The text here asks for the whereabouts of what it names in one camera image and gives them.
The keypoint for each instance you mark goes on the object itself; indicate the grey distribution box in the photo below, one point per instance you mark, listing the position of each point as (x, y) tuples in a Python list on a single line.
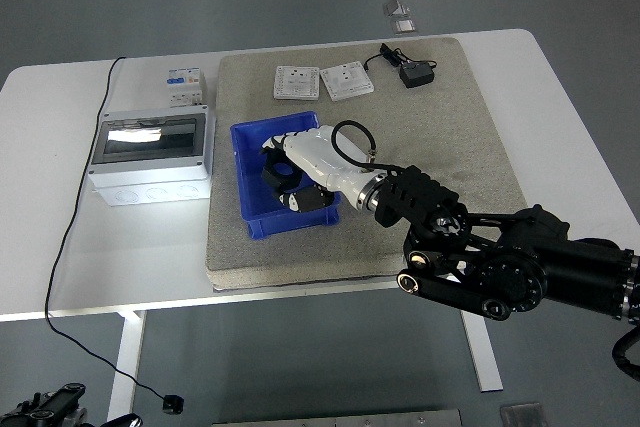
[(150, 167)]

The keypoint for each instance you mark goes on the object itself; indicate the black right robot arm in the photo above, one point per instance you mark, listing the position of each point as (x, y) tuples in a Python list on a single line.
[(515, 262)]

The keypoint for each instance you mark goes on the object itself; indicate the grey-brown mat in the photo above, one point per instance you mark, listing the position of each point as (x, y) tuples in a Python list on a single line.
[(310, 257)]

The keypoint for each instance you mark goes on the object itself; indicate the white square socket panel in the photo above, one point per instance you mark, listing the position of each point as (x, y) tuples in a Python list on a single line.
[(296, 82)]

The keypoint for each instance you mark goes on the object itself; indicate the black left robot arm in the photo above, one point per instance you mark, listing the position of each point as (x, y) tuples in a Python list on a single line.
[(50, 407)]

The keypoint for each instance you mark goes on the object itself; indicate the white circuit breaker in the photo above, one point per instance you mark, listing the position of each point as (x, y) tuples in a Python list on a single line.
[(184, 87)]

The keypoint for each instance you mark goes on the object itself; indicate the large black hex nut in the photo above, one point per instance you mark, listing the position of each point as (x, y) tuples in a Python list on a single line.
[(274, 174)]

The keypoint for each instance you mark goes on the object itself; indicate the silver floor socket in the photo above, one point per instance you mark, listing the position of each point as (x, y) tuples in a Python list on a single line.
[(404, 27), (396, 7)]

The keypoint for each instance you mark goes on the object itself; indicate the white table leg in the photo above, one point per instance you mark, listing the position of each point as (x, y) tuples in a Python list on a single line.
[(485, 357), (127, 362)]

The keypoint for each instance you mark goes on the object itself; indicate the black power adapter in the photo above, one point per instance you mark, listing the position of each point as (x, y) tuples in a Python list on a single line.
[(416, 75)]

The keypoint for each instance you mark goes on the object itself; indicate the grey floor plate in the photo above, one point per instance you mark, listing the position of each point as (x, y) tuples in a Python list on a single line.
[(522, 415)]

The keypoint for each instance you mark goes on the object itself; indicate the white square switch panel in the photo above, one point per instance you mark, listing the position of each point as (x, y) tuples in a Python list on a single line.
[(347, 80)]

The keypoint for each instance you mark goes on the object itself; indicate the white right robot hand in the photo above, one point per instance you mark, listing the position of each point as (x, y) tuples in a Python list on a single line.
[(320, 157)]

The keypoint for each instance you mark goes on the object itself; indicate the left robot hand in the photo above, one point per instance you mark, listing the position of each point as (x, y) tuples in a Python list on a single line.
[(122, 420)]

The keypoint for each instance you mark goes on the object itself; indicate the blue plastic box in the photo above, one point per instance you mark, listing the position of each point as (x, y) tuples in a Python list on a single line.
[(250, 187)]

